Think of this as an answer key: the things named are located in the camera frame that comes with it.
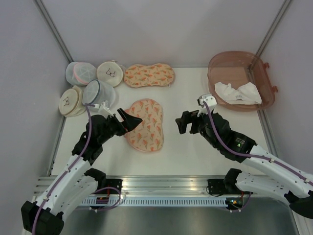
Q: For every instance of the white mesh bag pink trim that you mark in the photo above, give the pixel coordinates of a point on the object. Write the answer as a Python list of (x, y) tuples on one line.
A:
[(80, 73)]

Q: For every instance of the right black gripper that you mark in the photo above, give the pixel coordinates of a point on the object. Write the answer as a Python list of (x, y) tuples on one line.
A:
[(187, 117)]

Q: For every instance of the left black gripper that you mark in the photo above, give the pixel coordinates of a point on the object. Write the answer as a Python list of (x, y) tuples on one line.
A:
[(129, 122)]

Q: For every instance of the left aluminium frame post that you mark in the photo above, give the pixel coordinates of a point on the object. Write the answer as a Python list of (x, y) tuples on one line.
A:
[(53, 29)]

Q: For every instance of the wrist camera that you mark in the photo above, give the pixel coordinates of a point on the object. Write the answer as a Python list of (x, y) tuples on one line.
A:
[(207, 103), (103, 110)]

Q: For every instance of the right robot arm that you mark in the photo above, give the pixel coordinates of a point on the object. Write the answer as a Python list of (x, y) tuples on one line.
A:
[(288, 184)]

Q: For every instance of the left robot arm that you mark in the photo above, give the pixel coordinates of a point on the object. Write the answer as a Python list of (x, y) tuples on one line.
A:
[(48, 213)]

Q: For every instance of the right aluminium frame post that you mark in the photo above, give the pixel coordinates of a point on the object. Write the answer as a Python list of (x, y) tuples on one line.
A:
[(274, 25)]

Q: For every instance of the floral mesh laundry bag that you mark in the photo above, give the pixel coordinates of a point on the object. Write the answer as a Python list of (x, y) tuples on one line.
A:
[(148, 135)]

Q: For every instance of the pink transparent plastic basket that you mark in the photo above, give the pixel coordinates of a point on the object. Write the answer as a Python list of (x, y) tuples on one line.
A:
[(239, 68)]

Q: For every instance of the white mesh bag blue trim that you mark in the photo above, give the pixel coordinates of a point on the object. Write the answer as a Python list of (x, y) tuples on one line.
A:
[(97, 92)]

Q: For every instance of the aluminium frame post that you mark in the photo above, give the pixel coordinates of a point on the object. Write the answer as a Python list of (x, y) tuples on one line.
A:
[(274, 25), (53, 29)]

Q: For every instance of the white slotted cable duct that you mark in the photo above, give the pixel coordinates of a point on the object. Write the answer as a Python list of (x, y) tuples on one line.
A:
[(94, 201)]

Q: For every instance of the beige round bag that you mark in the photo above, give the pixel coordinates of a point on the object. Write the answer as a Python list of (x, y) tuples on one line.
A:
[(70, 104), (111, 72)]

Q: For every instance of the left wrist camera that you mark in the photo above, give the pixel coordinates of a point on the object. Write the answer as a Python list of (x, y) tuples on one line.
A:
[(103, 110)]

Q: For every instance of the white bra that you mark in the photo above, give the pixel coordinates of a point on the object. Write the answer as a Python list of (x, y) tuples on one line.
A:
[(246, 94)]

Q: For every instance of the beige round bag rear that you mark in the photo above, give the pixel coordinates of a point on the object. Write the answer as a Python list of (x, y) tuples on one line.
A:
[(111, 72)]

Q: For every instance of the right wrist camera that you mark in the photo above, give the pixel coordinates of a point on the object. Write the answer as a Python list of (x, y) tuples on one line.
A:
[(207, 103)]

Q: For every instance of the beige round bag front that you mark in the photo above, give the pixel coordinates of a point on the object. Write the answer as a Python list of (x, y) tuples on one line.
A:
[(70, 104)]

